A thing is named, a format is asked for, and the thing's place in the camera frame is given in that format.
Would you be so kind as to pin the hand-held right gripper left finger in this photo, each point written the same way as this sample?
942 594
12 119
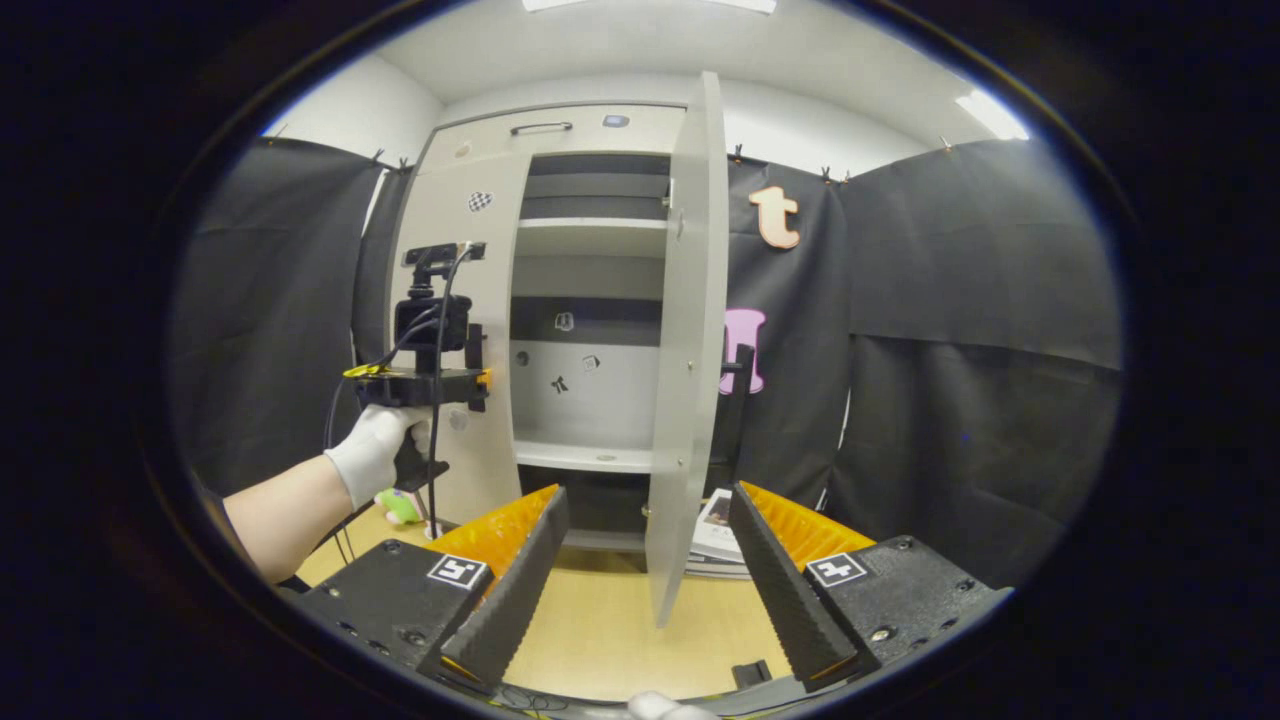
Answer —
515 590

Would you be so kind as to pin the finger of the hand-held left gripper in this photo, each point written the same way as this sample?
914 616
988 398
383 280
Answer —
484 378

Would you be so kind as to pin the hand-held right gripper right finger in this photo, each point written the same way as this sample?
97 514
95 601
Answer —
790 600

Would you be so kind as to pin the grey cabinet door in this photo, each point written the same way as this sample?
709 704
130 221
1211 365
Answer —
500 290
690 350

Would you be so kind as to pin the grey double-door shoe cabinet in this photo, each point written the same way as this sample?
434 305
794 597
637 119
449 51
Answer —
590 395

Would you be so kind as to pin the white cabinet shelf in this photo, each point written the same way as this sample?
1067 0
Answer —
585 455
590 235

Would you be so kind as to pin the grey cabinet drawer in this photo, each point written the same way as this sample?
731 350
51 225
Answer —
640 128

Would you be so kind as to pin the stack of magazines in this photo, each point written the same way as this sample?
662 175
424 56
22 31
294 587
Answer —
715 530

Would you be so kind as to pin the green and pink plush toy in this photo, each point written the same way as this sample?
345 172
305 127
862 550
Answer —
400 507

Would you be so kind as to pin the black backdrop cloth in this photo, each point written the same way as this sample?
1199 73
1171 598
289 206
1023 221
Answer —
950 350

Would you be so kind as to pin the long ceiling light panel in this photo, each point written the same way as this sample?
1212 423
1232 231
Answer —
650 5

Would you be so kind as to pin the narrow ceiling light panel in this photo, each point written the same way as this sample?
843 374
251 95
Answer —
992 115

